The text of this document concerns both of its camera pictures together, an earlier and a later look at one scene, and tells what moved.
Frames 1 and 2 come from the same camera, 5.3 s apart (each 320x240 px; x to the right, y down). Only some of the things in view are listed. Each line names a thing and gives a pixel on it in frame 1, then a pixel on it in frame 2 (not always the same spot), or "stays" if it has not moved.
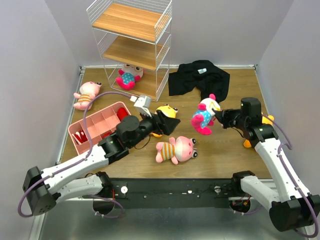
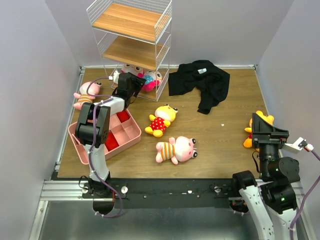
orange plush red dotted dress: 266,119 stays
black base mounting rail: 215,193 stays
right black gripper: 225,118 -> 270,136
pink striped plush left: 88,91 stays
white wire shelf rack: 135,39 stays
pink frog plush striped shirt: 181,149 stays
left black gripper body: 148,125 -> 136,85
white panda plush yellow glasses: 204,117 -> 153,79
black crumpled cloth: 201,74 stays
